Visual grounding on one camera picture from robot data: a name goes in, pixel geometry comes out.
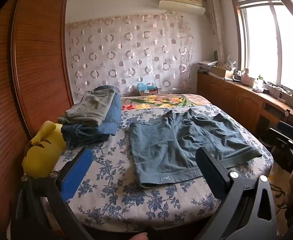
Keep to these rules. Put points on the blue-grey denim shorts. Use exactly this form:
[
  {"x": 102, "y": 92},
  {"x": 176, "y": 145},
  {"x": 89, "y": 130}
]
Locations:
[{"x": 174, "y": 145}]

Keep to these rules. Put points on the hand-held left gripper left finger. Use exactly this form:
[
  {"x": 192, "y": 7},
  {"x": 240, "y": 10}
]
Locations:
[{"x": 77, "y": 172}]

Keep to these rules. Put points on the wall air conditioner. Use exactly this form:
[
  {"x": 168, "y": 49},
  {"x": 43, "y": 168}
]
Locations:
[{"x": 179, "y": 5}]

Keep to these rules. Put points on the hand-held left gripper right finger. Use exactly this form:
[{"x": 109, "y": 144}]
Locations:
[{"x": 211, "y": 176}]

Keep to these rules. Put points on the stack of papers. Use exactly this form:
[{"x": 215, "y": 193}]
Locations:
[{"x": 206, "y": 65}]

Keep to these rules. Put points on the gathered window curtain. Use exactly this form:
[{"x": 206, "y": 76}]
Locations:
[{"x": 217, "y": 30}]

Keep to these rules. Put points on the olive folded pants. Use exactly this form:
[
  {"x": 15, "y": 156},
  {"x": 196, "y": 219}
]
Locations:
[{"x": 91, "y": 107}]

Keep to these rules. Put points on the blue folded jeans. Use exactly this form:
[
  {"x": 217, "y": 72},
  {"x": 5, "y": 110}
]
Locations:
[{"x": 109, "y": 123}]

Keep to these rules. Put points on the pink bottle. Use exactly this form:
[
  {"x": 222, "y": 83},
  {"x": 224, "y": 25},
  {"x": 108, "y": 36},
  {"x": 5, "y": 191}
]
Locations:
[{"x": 246, "y": 78}]

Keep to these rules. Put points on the cardboard box with blue bag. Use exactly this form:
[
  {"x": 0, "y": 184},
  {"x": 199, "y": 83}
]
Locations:
[{"x": 149, "y": 90}]

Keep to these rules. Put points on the person's left hand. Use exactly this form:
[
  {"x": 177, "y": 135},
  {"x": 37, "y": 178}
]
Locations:
[{"x": 137, "y": 236}]

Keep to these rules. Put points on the wooden cabinet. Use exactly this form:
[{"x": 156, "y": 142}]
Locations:
[{"x": 226, "y": 92}]

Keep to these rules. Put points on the wooden slatted wardrobe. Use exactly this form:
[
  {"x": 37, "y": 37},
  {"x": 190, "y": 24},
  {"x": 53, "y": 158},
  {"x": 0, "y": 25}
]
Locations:
[{"x": 36, "y": 67}]

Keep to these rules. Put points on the cream floral floor rug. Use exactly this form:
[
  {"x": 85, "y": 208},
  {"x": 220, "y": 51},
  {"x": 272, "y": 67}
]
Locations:
[{"x": 276, "y": 177}]

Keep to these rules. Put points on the open cardboard box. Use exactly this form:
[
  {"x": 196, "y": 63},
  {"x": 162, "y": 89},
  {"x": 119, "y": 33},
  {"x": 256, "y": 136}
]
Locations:
[{"x": 222, "y": 73}]

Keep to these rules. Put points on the window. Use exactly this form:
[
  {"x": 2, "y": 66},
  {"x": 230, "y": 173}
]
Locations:
[{"x": 261, "y": 42}]

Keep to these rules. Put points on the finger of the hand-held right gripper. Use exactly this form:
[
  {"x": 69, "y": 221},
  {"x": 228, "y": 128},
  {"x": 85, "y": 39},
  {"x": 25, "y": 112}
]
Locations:
[
  {"x": 292, "y": 127},
  {"x": 281, "y": 136}
]

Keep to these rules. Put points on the circle patterned curtain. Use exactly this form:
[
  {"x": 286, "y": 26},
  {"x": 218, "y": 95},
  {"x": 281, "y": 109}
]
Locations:
[{"x": 126, "y": 62}]

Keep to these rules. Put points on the green capped bottle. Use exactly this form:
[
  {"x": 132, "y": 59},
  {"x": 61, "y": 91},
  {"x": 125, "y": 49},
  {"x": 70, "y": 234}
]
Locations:
[{"x": 260, "y": 81}]

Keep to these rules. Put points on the bed with floral sheet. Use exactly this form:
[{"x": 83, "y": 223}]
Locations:
[{"x": 116, "y": 192}]

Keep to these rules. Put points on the yellow plush toy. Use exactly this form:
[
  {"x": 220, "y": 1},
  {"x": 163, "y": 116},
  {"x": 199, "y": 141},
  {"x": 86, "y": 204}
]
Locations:
[{"x": 44, "y": 150}]

